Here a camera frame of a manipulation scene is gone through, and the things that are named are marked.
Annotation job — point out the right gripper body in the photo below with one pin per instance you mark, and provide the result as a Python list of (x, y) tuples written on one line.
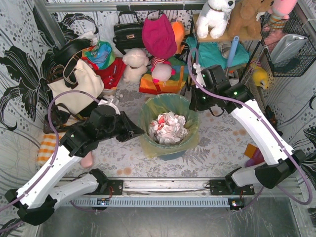
[(197, 99)]

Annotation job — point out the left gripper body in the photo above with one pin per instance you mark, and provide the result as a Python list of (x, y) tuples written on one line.
[(122, 126)]

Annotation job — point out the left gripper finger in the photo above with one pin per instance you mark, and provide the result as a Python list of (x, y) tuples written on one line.
[(129, 127), (124, 138)]

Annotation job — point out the light blue floor squeegee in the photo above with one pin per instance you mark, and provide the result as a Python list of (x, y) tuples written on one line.
[(231, 54)]

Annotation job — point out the yellow plastic trash bag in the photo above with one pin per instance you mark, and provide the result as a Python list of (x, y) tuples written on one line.
[(164, 103)]

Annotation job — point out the teal plastic trash bin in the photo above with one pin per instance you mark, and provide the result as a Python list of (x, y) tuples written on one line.
[(172, 156)]

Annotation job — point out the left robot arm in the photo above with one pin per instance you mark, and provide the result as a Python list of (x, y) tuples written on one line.
[(37, 200)]

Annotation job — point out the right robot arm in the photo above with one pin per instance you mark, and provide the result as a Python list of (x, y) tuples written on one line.
[(280, 159)]

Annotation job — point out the crumpled white paper trash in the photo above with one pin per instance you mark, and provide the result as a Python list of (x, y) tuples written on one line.
[(168, 129)]

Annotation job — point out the rainbow striped fabric bag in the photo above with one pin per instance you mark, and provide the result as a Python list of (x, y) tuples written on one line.
[(173, 85)]

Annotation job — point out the red fabric bag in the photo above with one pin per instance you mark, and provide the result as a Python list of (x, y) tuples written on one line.
[(112, 74)]

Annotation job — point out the cream canvas tote bag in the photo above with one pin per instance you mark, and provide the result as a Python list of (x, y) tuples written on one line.
[(85, 80)]

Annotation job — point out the colourful cartoon fabric bag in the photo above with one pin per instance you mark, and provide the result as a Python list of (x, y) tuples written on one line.
[(100, 56)]

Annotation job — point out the magenta fabric bag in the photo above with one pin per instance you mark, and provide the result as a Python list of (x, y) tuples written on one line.
[(158, 37)]

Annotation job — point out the teal folded cloth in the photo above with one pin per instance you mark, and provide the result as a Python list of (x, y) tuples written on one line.
[(209, 55)]

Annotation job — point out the pink foam roller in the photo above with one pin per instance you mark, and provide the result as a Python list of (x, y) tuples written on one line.
[(87, 161)]

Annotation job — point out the wooden shelf rack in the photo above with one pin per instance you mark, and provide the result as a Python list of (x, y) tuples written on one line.
[(193, 41)]

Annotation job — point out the yellow plush duck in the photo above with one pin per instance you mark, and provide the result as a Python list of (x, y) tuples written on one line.
[(259, 75)]

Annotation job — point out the pink round plush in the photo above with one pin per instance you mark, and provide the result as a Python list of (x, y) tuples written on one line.
[(162, 72)]

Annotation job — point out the orange checkered cloth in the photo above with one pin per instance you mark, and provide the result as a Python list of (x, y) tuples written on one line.
[(46, 149)]

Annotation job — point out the white plush dog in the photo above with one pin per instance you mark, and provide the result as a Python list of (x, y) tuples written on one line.
[(213, 18)]

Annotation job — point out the orange plush toy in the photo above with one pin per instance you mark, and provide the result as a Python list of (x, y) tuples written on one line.
[(179, 32)]

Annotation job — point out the brown teddy bear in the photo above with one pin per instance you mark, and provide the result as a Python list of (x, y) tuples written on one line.
[(245, 15)]

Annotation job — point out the dark patterned cloth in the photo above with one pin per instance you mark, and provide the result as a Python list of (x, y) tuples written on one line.
[(270, 116)]

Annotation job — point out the white fluffy plush sheep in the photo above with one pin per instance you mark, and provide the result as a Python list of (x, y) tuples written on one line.
[(136, 63)]

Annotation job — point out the black round hat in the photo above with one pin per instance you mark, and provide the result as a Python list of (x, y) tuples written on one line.
[(63, 55)]

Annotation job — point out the silver foil pouch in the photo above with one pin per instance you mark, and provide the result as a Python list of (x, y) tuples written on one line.
[(287, 47)]

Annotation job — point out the red purple sock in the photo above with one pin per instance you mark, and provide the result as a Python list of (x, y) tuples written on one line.
[(254, 154)]

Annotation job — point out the black leather handbag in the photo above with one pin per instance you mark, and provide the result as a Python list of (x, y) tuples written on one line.
[(129, 35)]

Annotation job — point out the pink plush toy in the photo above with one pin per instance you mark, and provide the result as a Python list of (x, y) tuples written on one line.
[(280, 10)]

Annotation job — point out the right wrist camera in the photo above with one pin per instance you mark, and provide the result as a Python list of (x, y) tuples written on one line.
[(199, 75)]

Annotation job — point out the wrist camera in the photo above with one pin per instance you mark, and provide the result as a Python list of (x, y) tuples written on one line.
[(111, 101), (199, 75)]

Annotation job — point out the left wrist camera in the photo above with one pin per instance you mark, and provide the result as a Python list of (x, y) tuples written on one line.
[(111, 101)]

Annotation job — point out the brown leather strap bag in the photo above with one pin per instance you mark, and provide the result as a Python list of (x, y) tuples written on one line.
[(59, 117)]

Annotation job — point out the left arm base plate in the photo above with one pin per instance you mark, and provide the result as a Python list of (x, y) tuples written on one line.
[(113, 187)]

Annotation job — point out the black wire basket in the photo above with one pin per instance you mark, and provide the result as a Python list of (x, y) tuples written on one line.
[(272, 34)]

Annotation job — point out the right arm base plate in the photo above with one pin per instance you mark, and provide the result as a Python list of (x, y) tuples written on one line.
[(222, 187)]

